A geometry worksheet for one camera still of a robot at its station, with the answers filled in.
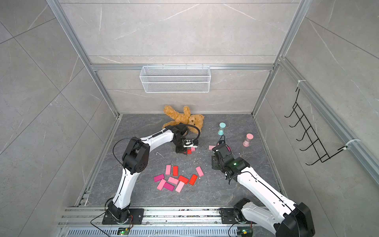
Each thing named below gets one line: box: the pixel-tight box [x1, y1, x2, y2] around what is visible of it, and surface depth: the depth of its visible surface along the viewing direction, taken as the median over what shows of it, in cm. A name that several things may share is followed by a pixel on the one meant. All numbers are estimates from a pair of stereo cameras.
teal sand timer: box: [217, 121, 227, 136], surface depth 107 cm
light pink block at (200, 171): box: [195, 165, 204, 177], surface depth 90 cm
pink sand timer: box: [242, 132, 255, 148], surface depth 97 cm
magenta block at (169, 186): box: [163, 181, 175, 192], surface depth 85 cm
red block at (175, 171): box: [172, 165, 179, 177], surface depth 90 cm
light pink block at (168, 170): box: [165, 164, 172, 176], surface depth 90 cm
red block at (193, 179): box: [189, 174, 198, 186], surface depth 87 cm
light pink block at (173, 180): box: [167, 176, 180, 185], surface depth 86 cm
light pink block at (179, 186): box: [175, 180, 186, 193], surface depth 84 cm
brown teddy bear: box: [161, 105, 205, 135], surface depth 108 cm
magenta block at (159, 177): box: [153, 173, 165, 183], surface depth 88 cm
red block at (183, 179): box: [178, 175, 190, 185], surface depth 87 cm
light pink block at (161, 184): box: [156, 178, 167, 191], surface depth 85 cm
